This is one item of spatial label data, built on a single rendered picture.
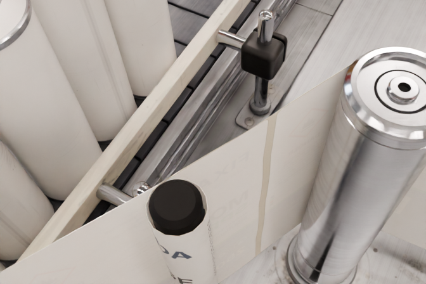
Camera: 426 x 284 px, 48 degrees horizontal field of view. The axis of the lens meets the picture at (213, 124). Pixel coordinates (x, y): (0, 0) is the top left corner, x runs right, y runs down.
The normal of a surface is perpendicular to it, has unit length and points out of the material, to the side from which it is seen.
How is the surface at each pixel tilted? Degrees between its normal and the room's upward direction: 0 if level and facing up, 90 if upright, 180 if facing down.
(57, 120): 90
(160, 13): 90
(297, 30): 0
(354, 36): 0
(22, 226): 90
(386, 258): 0
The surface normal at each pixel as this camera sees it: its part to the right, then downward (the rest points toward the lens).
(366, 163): -0.55, 0.71
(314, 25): -0.04, -0.55
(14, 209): 0.90, 0.35
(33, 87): 0.75, 0.54
